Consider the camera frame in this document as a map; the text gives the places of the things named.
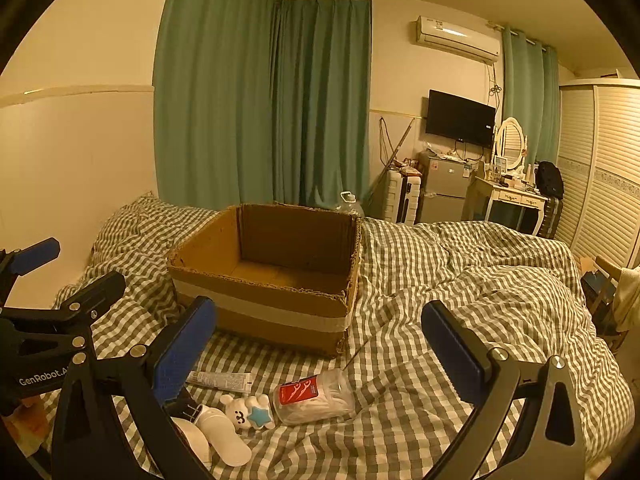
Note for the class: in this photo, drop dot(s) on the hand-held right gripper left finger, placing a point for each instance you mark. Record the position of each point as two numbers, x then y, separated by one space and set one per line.
182 347

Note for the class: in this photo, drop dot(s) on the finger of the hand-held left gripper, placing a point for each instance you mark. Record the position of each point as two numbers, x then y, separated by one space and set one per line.
37 256
97 290

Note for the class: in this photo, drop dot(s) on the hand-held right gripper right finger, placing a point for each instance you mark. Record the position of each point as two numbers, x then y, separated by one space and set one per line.
452 355

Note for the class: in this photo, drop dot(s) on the white squeeze tube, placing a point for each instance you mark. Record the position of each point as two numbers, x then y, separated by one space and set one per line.
220 380

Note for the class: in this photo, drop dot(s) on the brown cardboard box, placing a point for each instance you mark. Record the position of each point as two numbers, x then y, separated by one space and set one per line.
260 320

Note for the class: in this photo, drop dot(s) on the white toy with blue star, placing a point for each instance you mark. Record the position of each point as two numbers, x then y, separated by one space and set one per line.
245 412

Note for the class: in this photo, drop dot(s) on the white tape roll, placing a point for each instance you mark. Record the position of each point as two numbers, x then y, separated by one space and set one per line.
195 442

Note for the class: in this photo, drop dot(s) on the white plastic bottle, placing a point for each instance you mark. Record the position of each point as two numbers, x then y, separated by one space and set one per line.
225 440

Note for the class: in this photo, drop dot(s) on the clear jar with red label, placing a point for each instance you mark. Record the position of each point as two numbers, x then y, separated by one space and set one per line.
315 397

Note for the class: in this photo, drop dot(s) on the grey checkered blanket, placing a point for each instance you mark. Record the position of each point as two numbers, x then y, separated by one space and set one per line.
410 265

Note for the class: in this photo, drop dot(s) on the wooden chair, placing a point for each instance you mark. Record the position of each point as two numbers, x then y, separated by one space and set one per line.
602 285

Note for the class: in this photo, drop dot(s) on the white suitcase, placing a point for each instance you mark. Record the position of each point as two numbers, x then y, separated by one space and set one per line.
400 197

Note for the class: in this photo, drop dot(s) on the white dressing table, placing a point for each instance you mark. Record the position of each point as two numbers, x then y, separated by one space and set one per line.
505 195

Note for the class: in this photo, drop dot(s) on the grey small fridge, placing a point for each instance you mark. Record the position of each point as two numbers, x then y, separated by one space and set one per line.
442 185

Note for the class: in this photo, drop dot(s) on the dark suitcase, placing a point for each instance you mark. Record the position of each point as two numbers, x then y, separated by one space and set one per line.
554 217

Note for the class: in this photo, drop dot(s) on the large clear water bottle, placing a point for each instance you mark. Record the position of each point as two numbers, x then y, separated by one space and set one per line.
348 205

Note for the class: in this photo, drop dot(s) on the white cloth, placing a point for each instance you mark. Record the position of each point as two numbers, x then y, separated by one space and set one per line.
629 300

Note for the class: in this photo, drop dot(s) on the black backpack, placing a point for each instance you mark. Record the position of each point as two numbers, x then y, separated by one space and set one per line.
549 179

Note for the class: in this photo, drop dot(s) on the wooden broom stick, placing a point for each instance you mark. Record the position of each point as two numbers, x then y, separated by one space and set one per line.
395 152

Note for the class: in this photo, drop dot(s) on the white oval mirror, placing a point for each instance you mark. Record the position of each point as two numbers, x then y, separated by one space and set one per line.
511 140

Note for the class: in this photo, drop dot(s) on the wide green curtain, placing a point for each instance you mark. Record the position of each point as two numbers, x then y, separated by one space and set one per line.
215 85

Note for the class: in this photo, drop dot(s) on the white louvred wardrobe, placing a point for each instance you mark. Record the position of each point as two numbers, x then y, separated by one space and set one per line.
605 160

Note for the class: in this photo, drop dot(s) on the narrow green curtain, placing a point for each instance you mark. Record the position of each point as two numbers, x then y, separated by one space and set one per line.
525 90

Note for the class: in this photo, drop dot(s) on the green corner curtain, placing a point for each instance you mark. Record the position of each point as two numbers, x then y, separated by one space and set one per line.
320 100

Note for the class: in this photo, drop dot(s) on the white air conditioner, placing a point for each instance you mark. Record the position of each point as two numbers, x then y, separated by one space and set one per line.
455 37

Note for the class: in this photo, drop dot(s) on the small picture frame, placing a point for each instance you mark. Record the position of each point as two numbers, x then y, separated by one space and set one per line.
499 162

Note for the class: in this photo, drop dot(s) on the black wall television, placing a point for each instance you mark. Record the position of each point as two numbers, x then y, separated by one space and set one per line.
460 117

